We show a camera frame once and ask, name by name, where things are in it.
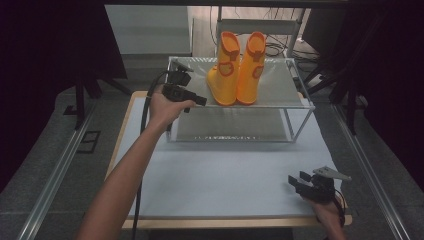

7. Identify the person's right hand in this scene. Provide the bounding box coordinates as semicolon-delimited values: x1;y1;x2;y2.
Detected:
303;195;345;232

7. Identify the person's left hand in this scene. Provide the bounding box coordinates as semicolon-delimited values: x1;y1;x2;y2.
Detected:
147;84;197;133

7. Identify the white metal two-tier rack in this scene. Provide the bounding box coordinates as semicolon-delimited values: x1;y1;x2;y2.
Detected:
164;55;316;144

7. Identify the bundle of floor cables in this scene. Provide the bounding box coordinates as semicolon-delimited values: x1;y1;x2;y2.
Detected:
264;31;322;58

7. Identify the metal floor rail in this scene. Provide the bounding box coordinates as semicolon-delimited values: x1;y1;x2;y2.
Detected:
16;101;98;240
331;103;412;240

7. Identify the yellow rain boot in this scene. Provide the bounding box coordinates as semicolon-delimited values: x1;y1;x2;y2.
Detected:
235;31;268;106
205;31;242;107

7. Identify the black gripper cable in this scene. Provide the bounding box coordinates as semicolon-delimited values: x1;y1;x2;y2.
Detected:
332;188;348;228
130;69;172;240

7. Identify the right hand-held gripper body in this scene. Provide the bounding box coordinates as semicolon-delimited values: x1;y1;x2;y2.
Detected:
300;165;353;204

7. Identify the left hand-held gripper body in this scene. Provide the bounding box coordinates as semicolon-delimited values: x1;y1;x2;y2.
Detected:
161;59;198;104

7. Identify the black tripod stand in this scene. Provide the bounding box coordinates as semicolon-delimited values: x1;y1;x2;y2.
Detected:
62;74;133;132
304;64;363;136

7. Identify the dark curtain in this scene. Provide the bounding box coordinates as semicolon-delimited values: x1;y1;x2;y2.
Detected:
301;0;424;185
0;0;128;194

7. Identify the white metal frame stand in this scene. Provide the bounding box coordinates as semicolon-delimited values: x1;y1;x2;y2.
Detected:
215;5;306;58

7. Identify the black square floor plate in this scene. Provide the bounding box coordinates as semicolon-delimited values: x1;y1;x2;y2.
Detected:
77;130;102;155

